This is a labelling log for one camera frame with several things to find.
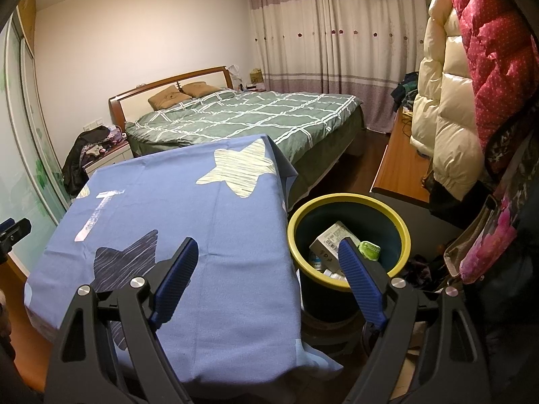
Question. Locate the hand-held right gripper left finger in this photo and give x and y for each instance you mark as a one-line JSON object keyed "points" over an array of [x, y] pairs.
{"points": [[174, 277]]}

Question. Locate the green plaid duvet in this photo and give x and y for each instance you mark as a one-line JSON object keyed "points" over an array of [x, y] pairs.
{"points": [[261, 118]]}

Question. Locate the bed with green quilt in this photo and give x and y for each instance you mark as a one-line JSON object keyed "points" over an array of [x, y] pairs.
{"points": [[114, 111]]}

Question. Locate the red dotted padded jacket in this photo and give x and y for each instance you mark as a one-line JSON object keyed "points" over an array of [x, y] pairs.
{"points": [[497, 50]]}

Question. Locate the white and green carton box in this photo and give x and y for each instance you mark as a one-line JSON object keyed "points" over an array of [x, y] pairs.
{"points": [[330, 240]]}

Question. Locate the beige tissue box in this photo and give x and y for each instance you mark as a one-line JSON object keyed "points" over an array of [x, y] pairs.
{"points": [[257, 76]]}

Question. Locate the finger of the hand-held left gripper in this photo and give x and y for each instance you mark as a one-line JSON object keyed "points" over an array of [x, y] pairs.
{"points": [[14, 231]]}

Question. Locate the blue star print tablecloth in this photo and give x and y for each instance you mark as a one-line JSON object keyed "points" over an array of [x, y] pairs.
{"points": [[210, 240]]}

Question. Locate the glass door wardrobe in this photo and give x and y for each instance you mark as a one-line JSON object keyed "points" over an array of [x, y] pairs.
{"points": [[25, 155]]}

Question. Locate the pink floral bag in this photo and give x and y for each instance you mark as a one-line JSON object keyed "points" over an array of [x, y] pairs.
{"points": [[488, 252]]}

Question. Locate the yellow rimmed dark bin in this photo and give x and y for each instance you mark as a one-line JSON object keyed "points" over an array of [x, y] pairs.
{"points": [[349, 197]]}

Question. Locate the green drink can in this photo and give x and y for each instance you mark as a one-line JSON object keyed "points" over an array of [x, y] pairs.
{"points": [[370, 250]]}

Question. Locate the brown pillow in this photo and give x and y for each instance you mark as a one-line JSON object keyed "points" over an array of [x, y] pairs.
{"points": [[168, 97], [201, 89]]}

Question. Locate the white and mauve curtain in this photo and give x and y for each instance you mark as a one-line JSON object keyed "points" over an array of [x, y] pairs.
{"points": [[337, 50]]}

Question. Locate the wooden desk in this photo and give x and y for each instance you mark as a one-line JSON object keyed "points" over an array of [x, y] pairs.
{"points": [[400, 164]]}

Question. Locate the white bedside table with clothes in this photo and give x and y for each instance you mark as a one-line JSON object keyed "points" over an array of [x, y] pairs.
{"points": [[73, 164]]}

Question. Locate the white nightstand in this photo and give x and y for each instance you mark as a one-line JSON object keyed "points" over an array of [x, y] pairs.
{"points": [[109, 160]]}

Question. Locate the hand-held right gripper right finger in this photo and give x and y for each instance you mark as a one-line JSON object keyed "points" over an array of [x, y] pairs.
{"points": [[362, 282]]}

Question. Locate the cream puffer jacket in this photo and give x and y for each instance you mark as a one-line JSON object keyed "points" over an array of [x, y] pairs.
{"points": [[446, 113]]}

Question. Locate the pile of dark clothes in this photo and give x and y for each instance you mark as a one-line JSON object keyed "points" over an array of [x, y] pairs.
{"points": [[406, 90]]}

